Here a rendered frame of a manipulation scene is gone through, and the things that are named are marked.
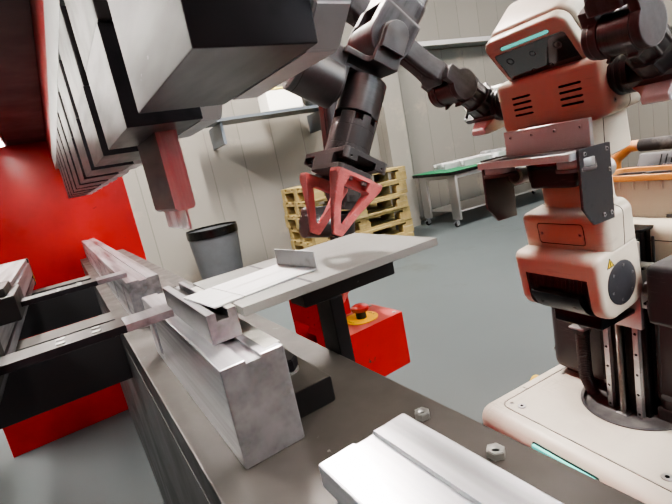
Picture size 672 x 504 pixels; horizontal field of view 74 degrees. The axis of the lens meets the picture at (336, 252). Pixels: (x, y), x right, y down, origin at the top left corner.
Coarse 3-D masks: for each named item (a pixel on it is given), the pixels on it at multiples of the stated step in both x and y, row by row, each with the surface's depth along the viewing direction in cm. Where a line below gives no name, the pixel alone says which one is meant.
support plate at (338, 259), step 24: (336, 240) 67; (360, 240) 63; (384, 240) 60; (408, 240) 57; (432, 240) 55; (264, 264) 60; (336, 264) 52; (360, 264) 50; (384, 264) 51; (288, 288) 46; (312, 288) 46; (240, 312) 43
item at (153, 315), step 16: (128, 320) 44; (144, 320) 43; (160, 320) 44; (64, 336) 43; (80, 336) 42; (96, 336) 41; (112, 336) 42; (0, 352) 42; (16, 352) 41; (32, 352) 40; (48, 352) 39; (64, 352) 40; (0, 368) 38; (16, 368) 38; (0, 384) 38
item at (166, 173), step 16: (144, 144) 46; (160, 144) 41; (176, 144) 42; (144, 160) 48; (160, 160) 42; (176, 160) 42; (160, 176) 44; (176, 176) 42; (160, 192) 46; (176, 192) 42; (192, 192) 43; (160, 208) 48; (176, 208) 42; (176, 224) 48
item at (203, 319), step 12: (168, 288) 57; (180, 288) 59; (168, 300) 57; (180, 300) 50; (180, 312) 52; (192, 312) 46; (204, 312) 43; (216, 312) 46; (228, 312) 43; (192, 324) 48; (204, 324) 43; (216, 324) 42; (228, 324) 43; (204, 336) 45; (216, 336) 42; (228, 336) 43
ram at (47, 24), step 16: (32, 0) 73; (48, 0) 55; (32, 16) 82; (48, 16) 60; (48, 32) 66; (48, 48) 73; (48, 64) 82; (48, 80) 93; (48, 96) 109; (48, 112) 128; (48, 128) 158; (48, 144) 206
